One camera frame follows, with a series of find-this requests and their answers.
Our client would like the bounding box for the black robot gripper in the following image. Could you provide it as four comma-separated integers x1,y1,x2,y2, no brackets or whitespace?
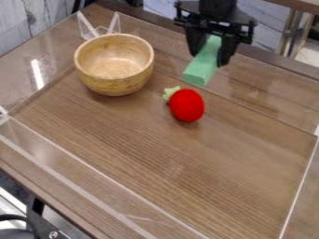
174,0,256,66

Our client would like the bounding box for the green rectangular stick block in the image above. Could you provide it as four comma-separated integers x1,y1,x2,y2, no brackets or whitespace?
182,35,221,86

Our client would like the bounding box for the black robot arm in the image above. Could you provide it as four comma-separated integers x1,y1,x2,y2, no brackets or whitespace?
174,0,257,66

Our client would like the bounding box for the light wooden bowl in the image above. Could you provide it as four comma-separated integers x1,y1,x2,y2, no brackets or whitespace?
73,34,154,97

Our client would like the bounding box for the metal table leg background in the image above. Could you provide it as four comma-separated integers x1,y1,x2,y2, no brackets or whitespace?
278,9,315,59

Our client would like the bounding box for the red plush strawberry toy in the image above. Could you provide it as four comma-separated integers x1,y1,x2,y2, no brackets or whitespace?
161,86,204,122

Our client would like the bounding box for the clear acrylic tray wall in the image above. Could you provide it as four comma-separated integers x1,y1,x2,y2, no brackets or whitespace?
0,6,319,239

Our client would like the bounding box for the black table frame leg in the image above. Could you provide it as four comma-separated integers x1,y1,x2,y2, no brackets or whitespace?
26,197,69,239

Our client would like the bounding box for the black cable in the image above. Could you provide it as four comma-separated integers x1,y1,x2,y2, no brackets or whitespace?
0,213,33,239

